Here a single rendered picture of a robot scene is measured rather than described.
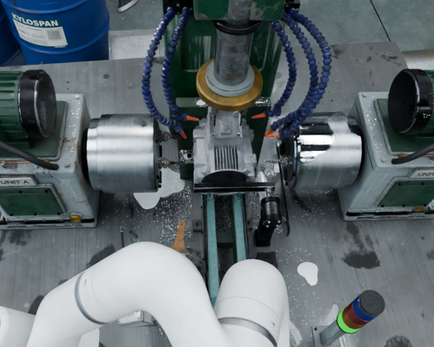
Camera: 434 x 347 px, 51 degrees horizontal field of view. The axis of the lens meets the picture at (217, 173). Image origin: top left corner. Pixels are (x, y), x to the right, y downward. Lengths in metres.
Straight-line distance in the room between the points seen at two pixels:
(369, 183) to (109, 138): 0.80
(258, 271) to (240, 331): 0.11
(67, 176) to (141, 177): 0.21
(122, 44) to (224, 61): 1.65
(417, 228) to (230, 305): 1.21
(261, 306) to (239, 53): 0.66
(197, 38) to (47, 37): 1.55
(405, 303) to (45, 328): 1.17
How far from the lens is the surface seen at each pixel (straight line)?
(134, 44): 2.74
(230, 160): 1.37
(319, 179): 1.42
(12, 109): 1.26
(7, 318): 0.89
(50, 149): 1.35
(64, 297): 0.74
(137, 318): 1.20
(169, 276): 0.61
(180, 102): 1.43
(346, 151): 1.40
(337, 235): 1.65
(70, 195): 1.44
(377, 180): 1.47
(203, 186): 1.39
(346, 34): 3.56
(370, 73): 2.15
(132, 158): 1.33
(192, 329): 0.61
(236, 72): 1.16
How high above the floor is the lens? 2.24
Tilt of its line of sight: 59 degrees down
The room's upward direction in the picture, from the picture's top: 5 degrees clockwise
